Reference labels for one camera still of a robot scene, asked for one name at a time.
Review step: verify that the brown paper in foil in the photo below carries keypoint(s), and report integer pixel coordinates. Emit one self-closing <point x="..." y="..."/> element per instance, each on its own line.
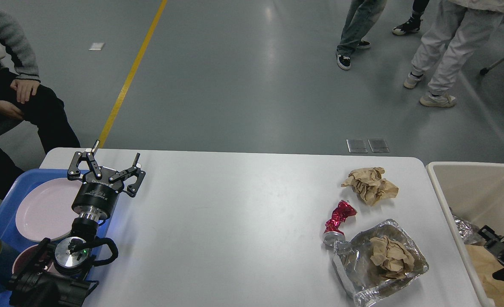
<point x="392" y="257"/>

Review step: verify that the left metal floor plate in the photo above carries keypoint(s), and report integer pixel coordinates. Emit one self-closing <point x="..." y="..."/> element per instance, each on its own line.
<point x="356" y="146"/>

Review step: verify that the person grey sweatpants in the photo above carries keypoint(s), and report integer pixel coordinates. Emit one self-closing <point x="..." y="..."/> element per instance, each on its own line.
<point x="459" y="29"/>

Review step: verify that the beige plastic bin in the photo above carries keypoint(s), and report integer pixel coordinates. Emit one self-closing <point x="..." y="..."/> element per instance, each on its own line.
<point x="473" y="191"/>

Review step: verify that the tripod stand leg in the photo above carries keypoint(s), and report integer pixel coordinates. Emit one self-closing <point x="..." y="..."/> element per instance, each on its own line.
<point x="487" y="69"/>

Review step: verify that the foil sheet top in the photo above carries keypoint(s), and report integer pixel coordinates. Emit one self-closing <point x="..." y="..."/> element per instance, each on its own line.
<point x="468" y="232"/>

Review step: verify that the pink HOME mug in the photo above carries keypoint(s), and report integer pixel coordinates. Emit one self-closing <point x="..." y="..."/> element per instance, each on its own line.
<point x="26" y="255"/>

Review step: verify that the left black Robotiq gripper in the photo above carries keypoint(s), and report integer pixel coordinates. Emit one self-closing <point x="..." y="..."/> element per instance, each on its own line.
<point x="97" y="197"/>

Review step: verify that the crumpled brown paper ball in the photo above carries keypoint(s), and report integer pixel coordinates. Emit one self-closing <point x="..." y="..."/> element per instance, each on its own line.
<point x="370" y="185"/>

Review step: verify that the foil sheet bottom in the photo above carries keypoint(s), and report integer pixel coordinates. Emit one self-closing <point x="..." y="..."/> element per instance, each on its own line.
<point x="361" y="279"/>

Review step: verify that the metal floor plate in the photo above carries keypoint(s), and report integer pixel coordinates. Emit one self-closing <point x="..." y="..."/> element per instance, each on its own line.
<point x="378" y="145"/>
<point x="356" y="146"/>

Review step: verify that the red foil wrapper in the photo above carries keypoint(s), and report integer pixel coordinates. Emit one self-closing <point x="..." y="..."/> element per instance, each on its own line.
<point x="340" y="214"/>

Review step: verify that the pink plate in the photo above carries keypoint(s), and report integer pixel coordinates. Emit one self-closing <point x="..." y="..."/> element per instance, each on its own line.
<point x="47" y="210"/>

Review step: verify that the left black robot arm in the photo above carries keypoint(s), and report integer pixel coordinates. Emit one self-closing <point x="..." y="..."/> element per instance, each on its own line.
<point x="56" y="273"/>

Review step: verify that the blue plastic tray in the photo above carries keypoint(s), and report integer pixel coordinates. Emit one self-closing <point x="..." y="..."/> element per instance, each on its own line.
<point x="9" y="206"/>

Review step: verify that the right metal floor plate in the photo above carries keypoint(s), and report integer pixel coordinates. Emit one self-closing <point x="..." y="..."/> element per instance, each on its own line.
<point x="378" y="145"/>

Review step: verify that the foil sheet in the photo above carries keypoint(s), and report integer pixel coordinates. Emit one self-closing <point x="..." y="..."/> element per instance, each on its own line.
<point x="468" y="232"/>
<point x="361" y="279"/>

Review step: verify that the person black red-striped pants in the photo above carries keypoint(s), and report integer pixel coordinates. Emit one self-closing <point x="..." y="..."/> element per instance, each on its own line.
<point x="413" y="25"/>

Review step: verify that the person black hoodie faded jeans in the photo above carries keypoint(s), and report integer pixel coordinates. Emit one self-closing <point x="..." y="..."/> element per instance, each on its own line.
<point x="362" y="15"/>

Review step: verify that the seated person black pants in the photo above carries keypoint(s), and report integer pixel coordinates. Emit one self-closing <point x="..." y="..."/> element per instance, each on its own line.
<point x="23" y="98"/>

